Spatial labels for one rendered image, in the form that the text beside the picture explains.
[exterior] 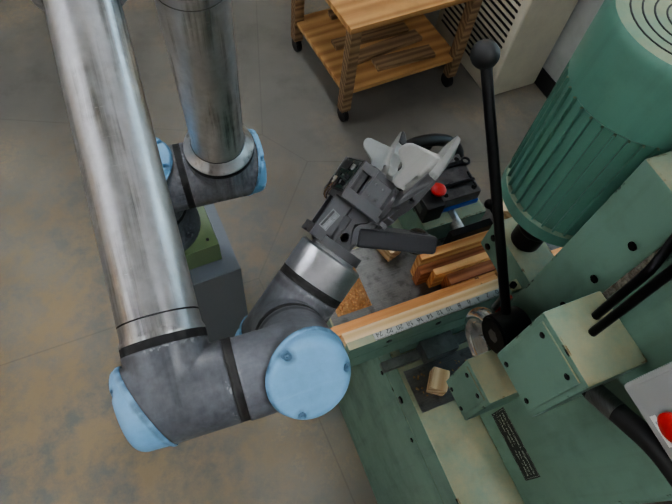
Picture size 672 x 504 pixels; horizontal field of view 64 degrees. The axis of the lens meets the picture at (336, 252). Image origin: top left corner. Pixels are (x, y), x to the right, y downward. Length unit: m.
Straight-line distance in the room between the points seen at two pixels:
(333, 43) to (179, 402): 2.15
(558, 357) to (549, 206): 0.22
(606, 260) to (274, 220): 1.61
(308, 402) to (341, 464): 1.30
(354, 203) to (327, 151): 1.72
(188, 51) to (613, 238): 0.65
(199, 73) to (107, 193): 0.39
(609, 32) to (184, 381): 0.54
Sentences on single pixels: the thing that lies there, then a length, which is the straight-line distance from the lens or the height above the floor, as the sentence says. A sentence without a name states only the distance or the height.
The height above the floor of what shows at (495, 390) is 1.08.
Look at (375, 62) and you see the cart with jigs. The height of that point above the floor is 0.20.
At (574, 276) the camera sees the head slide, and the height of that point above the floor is 1.22.
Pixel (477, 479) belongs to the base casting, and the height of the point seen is 0.80.
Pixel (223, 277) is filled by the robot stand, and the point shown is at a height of 0.53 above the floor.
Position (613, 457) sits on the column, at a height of 1.14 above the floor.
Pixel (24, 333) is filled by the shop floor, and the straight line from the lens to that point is 2.14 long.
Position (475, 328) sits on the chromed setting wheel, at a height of 1.02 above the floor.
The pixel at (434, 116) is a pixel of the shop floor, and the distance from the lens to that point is 2.60.
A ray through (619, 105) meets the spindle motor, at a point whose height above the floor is 1.45.
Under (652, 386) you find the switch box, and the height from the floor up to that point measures 1.36.
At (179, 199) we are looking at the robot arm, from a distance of 1.23.
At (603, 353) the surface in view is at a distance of 0.65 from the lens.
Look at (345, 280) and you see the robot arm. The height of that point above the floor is 1.23.
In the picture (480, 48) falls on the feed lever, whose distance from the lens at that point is 0.68.
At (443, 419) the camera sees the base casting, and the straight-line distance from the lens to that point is 1.09.
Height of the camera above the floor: 1.83
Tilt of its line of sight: 61 degrees down
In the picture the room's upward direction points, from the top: 10 degrees clockwise
